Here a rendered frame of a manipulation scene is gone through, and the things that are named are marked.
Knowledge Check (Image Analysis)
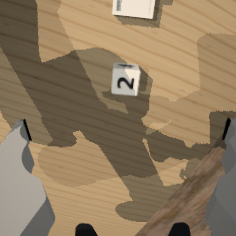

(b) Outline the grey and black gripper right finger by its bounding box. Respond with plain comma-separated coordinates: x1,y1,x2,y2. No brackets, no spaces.
205,118,236,236

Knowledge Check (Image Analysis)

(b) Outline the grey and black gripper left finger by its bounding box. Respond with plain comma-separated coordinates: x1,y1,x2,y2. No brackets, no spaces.
0,119,55,236

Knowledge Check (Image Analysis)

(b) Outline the white cube with black number 2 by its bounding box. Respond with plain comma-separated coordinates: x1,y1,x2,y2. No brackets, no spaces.
111,62,141,96

